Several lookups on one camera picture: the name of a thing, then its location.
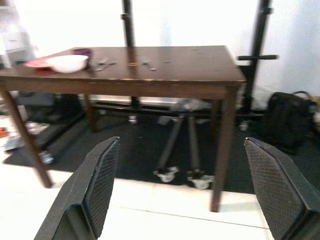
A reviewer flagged white bowl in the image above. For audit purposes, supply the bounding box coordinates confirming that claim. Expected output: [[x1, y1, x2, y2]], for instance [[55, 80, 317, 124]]
[[44, 54, 90, 74]]

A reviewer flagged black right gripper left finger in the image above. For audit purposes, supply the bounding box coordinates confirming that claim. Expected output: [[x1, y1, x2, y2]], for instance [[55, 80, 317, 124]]
[[33, 136, 121, 240]]

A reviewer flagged purple cup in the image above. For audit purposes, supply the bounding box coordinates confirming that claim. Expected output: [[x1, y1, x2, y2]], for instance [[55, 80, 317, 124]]
[[72, 47, 92, 59]]

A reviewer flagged red plate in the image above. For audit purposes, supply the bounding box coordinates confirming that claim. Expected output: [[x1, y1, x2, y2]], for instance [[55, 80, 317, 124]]
[[24, 56, 54, 71]]

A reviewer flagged dark brown wooden table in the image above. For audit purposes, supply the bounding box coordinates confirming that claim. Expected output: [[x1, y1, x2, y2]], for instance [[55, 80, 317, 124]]
[[0, 45, 248, 213]]

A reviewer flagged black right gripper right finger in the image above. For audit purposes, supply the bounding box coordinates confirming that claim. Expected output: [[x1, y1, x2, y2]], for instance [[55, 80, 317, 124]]
[[243, 136, 320, 240]]

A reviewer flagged silver fork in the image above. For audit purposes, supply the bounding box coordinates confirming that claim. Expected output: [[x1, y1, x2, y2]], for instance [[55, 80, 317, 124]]
[[95, 57, 117, 72]]

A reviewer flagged black rolling stand frame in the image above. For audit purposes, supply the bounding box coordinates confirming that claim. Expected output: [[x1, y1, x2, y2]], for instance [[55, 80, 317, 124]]
[[37, 0, 280, 166]]

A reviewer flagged dark floor mat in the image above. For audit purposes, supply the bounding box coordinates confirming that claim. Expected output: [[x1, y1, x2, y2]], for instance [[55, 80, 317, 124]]
[[2, 109, 320, 195]]

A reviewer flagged grey tripod with wheels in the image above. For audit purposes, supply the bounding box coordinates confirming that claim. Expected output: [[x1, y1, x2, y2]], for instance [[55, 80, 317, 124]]
[[152, 112, 215, 190]]

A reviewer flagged silver spoon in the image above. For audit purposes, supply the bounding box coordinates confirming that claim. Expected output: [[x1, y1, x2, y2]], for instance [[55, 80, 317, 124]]
[[140, 57, 158, 72]]

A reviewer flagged black backpack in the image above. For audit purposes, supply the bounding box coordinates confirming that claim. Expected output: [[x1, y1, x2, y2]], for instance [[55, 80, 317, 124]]
[[259, 90, 319, 155]]

